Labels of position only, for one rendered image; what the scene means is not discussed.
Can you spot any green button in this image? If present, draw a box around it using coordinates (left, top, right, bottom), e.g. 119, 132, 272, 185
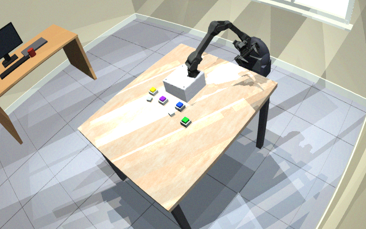
180, 117, 192, 128

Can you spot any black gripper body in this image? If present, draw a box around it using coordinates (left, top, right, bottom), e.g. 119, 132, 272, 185
234, 41, 260, 65

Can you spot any yellow button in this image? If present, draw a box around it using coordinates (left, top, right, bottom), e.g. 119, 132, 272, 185
149, 87, 158, 96

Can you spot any blue button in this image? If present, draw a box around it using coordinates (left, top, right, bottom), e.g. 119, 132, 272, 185
174, 102, 185, 112

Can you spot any purple button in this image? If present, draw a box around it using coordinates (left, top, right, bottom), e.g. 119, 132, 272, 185
158, 96, 168, 106

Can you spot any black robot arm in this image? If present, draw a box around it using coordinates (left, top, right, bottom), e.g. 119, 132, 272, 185
185, 21, 251, 78

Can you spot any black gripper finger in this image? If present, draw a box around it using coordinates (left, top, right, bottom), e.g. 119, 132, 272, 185
252, 45, 259, 55
238, 56, 249, 64

